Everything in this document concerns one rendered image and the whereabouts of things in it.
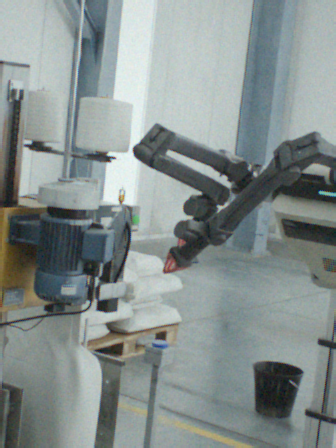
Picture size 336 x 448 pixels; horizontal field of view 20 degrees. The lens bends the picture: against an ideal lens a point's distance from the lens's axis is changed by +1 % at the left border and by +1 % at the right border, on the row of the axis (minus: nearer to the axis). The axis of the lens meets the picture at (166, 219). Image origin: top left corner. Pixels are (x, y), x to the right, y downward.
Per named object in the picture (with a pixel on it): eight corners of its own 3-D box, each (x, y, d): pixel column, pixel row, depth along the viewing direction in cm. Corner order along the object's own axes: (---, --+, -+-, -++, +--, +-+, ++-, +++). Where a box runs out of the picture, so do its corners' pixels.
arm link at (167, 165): (160, 152, 276) (137, 138, 283) (151, 168, 277) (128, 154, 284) (236, 191, 310) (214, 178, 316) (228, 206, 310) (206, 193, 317)
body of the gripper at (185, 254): (167, 250, 295) (182, 235, 291) (185, 248, 303) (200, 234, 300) (178, 266, 292) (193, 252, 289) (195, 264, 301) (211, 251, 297)
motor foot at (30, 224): (58, 247, 281) (61, 218, 280) (31, 249, 271) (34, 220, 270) (35, 242, 286) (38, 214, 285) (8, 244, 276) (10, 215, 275)
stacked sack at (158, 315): (184, 327, 679) (186, 306, 677) (128, 340, 624) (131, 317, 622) (137, 314, 703) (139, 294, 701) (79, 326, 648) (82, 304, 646)
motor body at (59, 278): (94, 301, 281) (103, 219, 278) (60, 307, 268) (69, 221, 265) (56, 291, 289) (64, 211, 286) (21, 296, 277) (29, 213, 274)
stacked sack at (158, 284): (187, 294, 676) (189, 274, 674) (130, 304, 620) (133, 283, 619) (138, 282, 700) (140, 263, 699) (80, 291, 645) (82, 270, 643)
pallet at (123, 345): (177, 343, 678) (179, 324, 677) (72, 373, 578) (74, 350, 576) (87, 320, 722) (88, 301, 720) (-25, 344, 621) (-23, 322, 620)
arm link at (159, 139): (169, 127, 275) (147, 114, 281) (148, 168, 276) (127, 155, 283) (252, 163, 309) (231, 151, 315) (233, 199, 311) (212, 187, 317)
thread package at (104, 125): (139, 157, 288) (145, 101, 286) (106, 156, 275) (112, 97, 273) (98, 151, 298) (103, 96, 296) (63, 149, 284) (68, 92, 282)
